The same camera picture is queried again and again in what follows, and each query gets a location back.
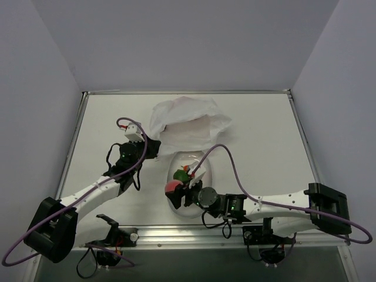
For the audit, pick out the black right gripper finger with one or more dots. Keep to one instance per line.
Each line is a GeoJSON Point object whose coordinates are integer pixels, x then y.
{"type": "Point", "coordinates": [196, 188]}
{"type": "Point", "coordinates": [176, 197]}

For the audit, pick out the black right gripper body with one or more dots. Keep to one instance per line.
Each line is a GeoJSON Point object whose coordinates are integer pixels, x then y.
{"type": "Point", "coordinates": [185, 197]}

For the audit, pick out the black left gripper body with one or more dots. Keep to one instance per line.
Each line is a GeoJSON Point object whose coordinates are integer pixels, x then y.
{"type": "Point", "coordinates": [150, 147]}

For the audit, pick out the pink fake fruit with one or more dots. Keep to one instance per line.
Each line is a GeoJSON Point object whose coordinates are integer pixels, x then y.
{"type": "Point", "coordinates": [171, 186]}

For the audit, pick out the green fake lime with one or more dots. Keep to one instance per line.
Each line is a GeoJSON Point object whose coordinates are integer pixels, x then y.
{"type": "Point", "coordinates": [181, 175]}

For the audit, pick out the white plastic bag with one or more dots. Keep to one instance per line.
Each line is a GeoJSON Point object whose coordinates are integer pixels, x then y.
{"type": "Point", "coordinates": [187, 124]}

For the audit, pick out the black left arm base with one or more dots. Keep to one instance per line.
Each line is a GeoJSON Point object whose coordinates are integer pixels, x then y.
{"type": "Point", "coordinates": [107, 252]}

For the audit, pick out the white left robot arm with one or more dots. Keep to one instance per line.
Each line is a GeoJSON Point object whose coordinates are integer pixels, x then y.
{"type": "Point", "coordinates": [52, 231]}

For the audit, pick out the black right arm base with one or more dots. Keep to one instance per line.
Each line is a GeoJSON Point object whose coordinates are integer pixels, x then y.
{"type": "Point", "coordinates": [263, 246]}

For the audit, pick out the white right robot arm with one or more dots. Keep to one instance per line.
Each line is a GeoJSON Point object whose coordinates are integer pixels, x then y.
{"type": "Point", "coordinates": [317, 207]}

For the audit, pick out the white oval plate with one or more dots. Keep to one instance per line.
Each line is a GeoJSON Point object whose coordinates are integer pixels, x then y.
{"type": "Point", "coordinates": [179, 161]}

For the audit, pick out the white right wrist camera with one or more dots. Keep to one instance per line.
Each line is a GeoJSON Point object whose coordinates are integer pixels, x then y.
{"type": "Point", "coordinates": [196, 173]}

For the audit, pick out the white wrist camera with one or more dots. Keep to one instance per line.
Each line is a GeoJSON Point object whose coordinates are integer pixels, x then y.
{"type": "Point", "coordinates": [133, 133]}
{"type": "Point", "coordinates": [196, 173]}

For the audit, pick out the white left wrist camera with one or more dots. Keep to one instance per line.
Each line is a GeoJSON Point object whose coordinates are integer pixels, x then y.
{"type": "Point", "coordinates": [133, 133]}

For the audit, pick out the aluminium front rail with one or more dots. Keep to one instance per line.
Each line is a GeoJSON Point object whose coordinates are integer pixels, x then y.
{"type": "Point", "coordinates": [181, 237]}

